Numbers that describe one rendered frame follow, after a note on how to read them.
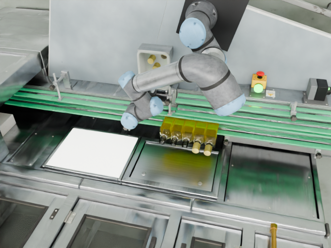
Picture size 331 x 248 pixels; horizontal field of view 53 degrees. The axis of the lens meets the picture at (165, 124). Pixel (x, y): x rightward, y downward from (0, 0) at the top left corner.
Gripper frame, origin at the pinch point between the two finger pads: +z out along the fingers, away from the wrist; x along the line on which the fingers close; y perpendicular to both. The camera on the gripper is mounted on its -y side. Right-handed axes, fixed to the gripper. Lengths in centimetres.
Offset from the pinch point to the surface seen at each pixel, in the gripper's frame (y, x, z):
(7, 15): 9, 129, 65
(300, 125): -15, -76, -1
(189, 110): -12.7, -20.7, -0.8
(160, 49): 15.4, -3.3, 11.5
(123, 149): -29.9, 12.1, -18.8
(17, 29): 8, 106, 44
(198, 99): -5.5, -25.0, -0.2
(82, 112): -19.7, 41.5, -3.1
